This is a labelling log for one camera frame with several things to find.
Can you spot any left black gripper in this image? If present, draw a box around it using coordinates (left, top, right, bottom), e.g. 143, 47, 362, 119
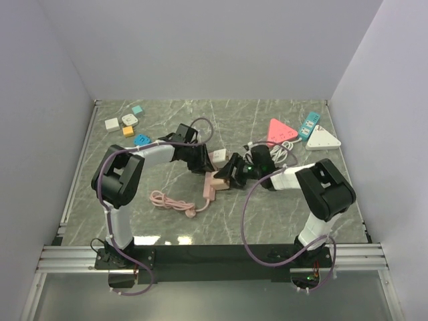
182, 142, 213, 175

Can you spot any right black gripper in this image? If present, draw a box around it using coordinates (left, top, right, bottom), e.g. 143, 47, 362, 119
215, 152, 263, 189

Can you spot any white cube adapter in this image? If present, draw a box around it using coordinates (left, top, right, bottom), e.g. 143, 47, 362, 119
212, 148, 229, 168

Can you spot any pink power strip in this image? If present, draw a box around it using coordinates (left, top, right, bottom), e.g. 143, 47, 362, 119
203, 172, 216, 202

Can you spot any blue plug adapter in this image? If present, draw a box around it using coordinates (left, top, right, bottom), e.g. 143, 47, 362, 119
134, 134, 152, 146

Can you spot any pink triangular socket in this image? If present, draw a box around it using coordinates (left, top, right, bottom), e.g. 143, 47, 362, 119
267, 118, 298, 143

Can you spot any yellow plug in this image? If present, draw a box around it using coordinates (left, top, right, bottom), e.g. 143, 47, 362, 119
122, 126, 135, 138

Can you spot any white round plug adapter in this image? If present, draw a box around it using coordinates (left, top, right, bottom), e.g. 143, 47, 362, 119
121, 114, 139, 127

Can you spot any teal cube plug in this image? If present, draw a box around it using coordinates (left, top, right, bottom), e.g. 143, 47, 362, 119
132, 105, 144, 118

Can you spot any white square plug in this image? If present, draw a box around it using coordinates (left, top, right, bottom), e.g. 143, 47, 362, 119
104, 118, 120, 132

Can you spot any teal power strip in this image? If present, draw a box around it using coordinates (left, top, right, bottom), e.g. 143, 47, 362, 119
298, 112, 320, 141

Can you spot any white triangular socket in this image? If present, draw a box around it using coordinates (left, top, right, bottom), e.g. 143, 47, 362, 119
306, 124, 342, 150

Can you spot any pink cube adapter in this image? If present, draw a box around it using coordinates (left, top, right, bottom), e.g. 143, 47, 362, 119
210, 178, 230, 191

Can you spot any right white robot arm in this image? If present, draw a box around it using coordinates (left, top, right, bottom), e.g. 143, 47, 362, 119
213, 144, 356, 268

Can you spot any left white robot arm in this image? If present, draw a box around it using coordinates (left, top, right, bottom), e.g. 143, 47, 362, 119
91, 124, 215, 269

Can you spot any black base beam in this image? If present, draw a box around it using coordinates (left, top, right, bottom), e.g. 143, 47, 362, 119
94, 245, 332, 288

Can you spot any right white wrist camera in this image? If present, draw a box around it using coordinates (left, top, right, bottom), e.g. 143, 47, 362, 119
243, 142, 254, 151

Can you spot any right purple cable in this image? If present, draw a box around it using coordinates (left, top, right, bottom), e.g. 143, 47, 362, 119
241, 156, 337, 295

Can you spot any white power cord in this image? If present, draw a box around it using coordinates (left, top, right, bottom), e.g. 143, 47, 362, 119
265, 138, 302, 165

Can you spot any pink power cord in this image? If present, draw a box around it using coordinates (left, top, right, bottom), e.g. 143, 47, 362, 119
149, 189, 211, 220

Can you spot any aluminium rail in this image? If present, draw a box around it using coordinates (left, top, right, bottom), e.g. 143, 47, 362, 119
35, 243, 389, 274

